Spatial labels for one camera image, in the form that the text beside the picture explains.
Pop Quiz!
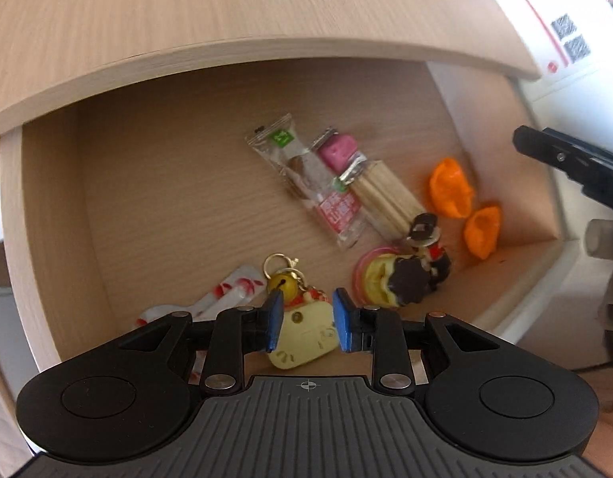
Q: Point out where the white red-patterned ceramic spoon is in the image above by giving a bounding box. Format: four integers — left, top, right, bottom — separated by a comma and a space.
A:
134, 265, 267, 329

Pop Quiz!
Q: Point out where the clear snack packet red label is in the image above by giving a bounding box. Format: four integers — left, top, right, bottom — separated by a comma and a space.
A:
245, 114, 367, 252

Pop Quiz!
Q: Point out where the wooden drawer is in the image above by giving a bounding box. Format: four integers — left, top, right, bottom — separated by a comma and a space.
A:
0, 57, 583, 379

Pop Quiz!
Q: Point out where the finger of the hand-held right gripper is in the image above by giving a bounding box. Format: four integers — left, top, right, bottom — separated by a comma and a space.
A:
513, 126, 613, 212

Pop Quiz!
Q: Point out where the clear packet of wooden sticks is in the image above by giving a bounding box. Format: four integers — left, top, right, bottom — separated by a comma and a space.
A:
309, 127, 429, 247

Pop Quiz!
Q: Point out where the yellow keychain with bell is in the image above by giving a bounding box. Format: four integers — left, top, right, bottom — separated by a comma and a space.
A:
263, 254, 337, 370

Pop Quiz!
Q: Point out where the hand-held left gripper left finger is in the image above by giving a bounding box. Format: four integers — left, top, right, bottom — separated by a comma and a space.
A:
121, 290, 285, 393

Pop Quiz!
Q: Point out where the yellow pudding toy pink plate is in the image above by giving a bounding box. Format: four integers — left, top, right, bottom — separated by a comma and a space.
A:
353, 245, 434, 312

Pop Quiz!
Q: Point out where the grey plastic tube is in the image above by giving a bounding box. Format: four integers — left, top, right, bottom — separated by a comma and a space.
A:
586, 217, 613, 261

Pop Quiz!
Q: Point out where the doll figurine with brown hat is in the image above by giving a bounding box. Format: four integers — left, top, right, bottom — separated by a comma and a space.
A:
403, 212, 454, 292

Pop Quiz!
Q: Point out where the orange plastic toy shell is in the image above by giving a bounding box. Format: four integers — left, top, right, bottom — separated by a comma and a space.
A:
463, 202, 502, 261
428, 158, 475, 218

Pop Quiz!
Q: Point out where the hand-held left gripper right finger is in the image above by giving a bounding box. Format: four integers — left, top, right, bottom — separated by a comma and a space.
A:
333, 287, 501, 393

